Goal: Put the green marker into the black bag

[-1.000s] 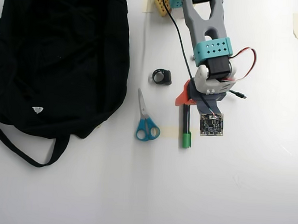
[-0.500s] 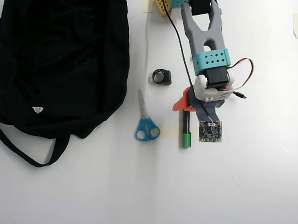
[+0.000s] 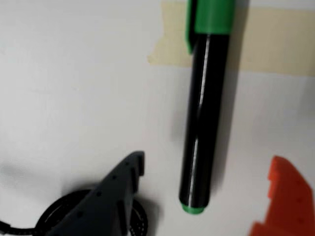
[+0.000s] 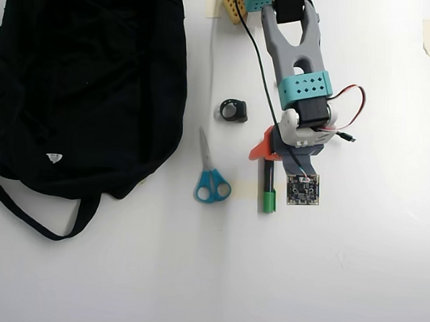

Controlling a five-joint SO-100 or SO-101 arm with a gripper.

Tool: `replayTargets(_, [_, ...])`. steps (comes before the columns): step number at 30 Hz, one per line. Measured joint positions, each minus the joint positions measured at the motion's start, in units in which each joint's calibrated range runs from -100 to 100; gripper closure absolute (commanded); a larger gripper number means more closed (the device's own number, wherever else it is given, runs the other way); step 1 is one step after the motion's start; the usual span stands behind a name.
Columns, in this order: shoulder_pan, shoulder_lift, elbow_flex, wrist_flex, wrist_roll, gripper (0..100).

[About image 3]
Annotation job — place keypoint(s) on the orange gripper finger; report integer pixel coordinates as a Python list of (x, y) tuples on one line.
[(290, 201)]

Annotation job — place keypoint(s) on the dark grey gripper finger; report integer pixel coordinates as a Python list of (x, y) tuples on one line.
[(103, 209)]

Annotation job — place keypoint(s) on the green capped black marker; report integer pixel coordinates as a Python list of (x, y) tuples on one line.
[(206, 110)]

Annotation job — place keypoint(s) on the beige masking tape strip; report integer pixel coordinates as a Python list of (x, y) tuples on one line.
[(270, 41)]

